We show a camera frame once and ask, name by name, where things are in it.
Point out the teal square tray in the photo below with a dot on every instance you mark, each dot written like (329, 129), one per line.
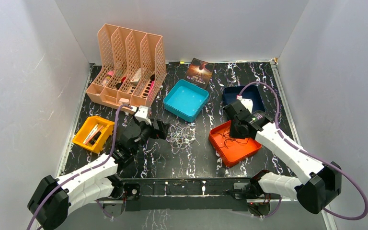
(185, 100)

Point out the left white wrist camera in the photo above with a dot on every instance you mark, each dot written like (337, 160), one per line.
(142, 114)

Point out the pink bottle in organizer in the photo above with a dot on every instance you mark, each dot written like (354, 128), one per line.
(107, 78)

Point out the pink marker in organizer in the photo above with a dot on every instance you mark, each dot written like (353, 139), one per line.
(151, 88)

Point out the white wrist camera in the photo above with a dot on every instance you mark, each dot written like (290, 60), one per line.
(142, 114)
(247, 103)

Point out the white box in organizer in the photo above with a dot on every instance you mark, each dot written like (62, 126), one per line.
(136, 77)

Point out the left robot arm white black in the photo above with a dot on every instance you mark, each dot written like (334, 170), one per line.
(55, 198)

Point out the navy blue square tray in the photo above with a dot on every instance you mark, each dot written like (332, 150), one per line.
(230, 94)

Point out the yellow small bin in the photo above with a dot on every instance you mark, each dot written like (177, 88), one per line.
(88, 125)

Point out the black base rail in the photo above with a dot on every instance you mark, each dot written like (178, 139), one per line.
(189, 193)

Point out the pink plastic file organizer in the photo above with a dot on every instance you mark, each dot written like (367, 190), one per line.
(124, 51)

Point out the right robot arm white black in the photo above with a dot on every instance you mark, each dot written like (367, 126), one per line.
(314, 185)

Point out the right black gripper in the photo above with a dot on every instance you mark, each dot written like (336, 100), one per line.
(234, 134)

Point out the orange square tray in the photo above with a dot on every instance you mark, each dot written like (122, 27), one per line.
(232, 150)

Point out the aluminium frame rail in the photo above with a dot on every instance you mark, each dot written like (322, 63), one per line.
(328, 219)

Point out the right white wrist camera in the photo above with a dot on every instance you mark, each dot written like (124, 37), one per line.
(247, 103)

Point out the pens in yellow bin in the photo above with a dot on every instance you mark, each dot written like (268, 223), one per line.
(94, 134)

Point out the dark book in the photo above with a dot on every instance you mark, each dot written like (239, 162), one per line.
(199, 73)

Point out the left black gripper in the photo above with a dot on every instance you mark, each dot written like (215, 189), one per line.
(160, 128)

